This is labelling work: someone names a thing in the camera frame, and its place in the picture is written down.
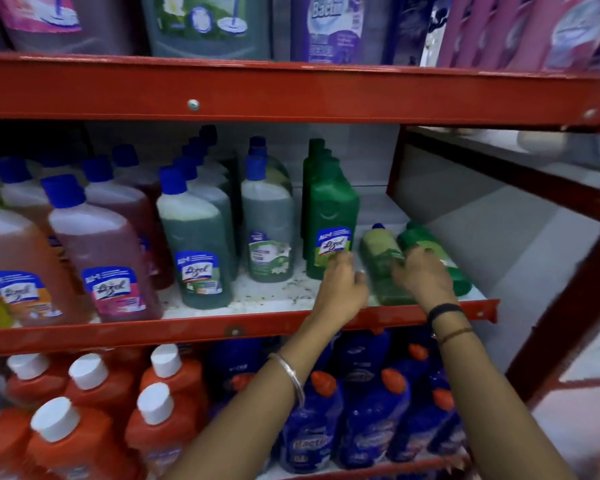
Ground person's right hand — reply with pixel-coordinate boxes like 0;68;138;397
392;245;459;313

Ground person's left hand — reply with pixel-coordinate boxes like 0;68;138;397
312;251;370;329

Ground light green blue-capped bottle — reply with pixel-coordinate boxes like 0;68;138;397
359;223;417;307

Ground person's left forearm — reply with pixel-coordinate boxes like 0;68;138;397
164;315;352;480

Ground person's right forearm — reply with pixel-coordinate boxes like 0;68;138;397
427;305;577;480

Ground black wristband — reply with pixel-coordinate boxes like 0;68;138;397
426;303;465;328

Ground bright green cleaner bottle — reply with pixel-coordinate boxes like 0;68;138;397
397;221;474;297

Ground dark green cleaner bottle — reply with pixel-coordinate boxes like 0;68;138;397
303;149;342;260
302;138;327;195
306;161;360;281

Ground silver bangle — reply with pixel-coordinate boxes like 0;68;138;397
268;352;306;408

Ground group of blue orange-capped bottles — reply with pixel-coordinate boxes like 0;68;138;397
205;329;469;474

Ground red metal shelf rack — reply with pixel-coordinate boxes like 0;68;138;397
386;126;600;408
0;51;600;480

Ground group of green liquid bottles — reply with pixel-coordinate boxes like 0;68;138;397
155;125;297;311

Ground large dark blue bottle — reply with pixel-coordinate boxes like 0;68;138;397
386;0;437;66

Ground large purple cleaner bottle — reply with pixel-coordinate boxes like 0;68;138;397
290;0;396;65

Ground pink ribbed cleaner bottle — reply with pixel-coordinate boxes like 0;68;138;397
436;0;556;71

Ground group of pink liquid bottles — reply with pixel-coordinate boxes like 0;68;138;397
0;143;176;328

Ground pink labelled cleaner bottle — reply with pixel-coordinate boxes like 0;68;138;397
542;0;600;73

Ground large green cleaner bottle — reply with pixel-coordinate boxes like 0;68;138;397
140;0;274;61

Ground group of orange white-capped bottles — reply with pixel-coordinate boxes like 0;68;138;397
0;344;211;480

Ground large pink label cleaner bottle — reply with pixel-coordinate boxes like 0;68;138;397
0;0;137;56

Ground brown thread bracelet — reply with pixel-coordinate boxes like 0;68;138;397
437;327;475;346

